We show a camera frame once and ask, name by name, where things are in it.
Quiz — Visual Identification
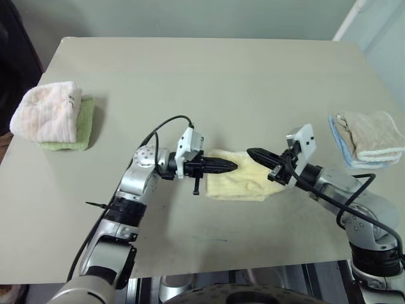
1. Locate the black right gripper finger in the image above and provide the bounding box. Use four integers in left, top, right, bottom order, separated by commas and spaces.
246, 147, 281, 162
248, 155, 279, 172

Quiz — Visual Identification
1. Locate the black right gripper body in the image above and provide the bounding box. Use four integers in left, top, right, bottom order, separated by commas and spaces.
267, 148, 300, 186

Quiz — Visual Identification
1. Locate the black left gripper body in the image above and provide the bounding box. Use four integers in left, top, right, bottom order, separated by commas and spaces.
182, 151, 209, 196

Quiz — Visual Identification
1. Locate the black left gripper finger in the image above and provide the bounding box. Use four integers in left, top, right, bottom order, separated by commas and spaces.
205, 165, 239, 174
204, 157, 239, 167

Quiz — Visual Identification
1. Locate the pale yellow towel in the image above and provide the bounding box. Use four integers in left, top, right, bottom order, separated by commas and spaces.
205, 148, 285, 202

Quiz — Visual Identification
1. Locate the light blue folded towel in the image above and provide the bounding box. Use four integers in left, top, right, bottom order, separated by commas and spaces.
328, 115, 401, 169

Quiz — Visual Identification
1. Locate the beige folded towel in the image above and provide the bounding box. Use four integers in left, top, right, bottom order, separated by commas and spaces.
334, 110, 403, 163

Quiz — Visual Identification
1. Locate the green folded towel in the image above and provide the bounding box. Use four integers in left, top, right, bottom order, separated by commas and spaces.
38, 96, 96, 152

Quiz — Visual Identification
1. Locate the pink folded towel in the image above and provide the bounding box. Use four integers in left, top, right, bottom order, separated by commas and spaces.
9, 81, 84, 143

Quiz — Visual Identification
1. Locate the dark brown chair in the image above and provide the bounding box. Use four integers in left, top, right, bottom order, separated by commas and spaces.
0, 0, 45, 137

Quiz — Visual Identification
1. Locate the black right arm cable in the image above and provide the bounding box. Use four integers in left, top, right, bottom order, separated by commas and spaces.
280, 156, 405, 257

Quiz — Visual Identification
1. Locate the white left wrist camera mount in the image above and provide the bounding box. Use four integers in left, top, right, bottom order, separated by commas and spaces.
175, 126, 205, 177

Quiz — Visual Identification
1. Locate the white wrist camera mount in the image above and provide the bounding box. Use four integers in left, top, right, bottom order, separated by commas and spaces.
285, 123, 317, 168
175, 126, 205, 177

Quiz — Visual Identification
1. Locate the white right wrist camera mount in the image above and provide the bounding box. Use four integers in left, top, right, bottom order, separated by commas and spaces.
285, 123, 317, 168

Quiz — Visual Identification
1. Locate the silver metal frame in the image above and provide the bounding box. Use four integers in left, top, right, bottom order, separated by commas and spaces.
126, 261, 354, 304

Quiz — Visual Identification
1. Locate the white wall pipe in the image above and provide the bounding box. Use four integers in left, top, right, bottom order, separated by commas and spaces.
332, 0, 368, 42

